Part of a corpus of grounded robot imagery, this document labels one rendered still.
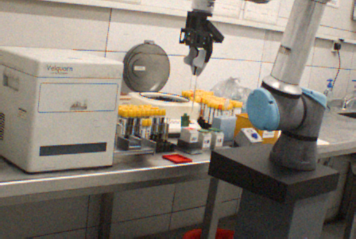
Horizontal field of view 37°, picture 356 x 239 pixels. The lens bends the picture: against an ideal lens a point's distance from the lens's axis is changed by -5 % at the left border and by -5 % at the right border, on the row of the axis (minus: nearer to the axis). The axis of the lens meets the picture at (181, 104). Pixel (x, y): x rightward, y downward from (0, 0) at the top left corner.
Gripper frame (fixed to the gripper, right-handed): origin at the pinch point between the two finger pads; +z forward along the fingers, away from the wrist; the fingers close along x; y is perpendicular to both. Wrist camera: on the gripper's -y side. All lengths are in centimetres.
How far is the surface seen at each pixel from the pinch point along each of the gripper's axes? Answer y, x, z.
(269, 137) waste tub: -40.0, 6.5, 23.5
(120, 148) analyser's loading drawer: 32.6, 3.2, 22.8
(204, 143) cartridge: -6.1, 2.5, 24.1
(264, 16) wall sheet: -105, -51, -24
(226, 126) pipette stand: -22.3, -1.6, 20.1
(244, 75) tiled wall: -96, -52, 9
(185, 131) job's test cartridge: 1.6, -0.1, 20.1
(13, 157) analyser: 66, -3, 25
